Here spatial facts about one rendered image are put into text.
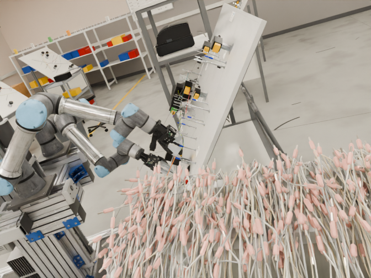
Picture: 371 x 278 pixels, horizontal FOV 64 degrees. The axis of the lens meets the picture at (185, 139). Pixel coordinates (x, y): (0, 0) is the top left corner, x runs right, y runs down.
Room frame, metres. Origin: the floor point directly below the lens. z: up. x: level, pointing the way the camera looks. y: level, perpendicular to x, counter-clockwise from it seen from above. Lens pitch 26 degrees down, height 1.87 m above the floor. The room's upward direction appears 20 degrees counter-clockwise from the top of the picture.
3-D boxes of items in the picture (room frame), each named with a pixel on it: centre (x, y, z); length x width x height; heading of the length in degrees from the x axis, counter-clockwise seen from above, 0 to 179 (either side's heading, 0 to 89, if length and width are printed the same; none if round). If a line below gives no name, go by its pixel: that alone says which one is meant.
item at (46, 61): (8.00, 2.51, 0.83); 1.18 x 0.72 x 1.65; 162
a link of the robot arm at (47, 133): (2.02, 0.91, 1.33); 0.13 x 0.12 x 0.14; 129
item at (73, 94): (6.86, 2.06, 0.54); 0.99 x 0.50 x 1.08; 164
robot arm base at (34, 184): (1.52, 0.91, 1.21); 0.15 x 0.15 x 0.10
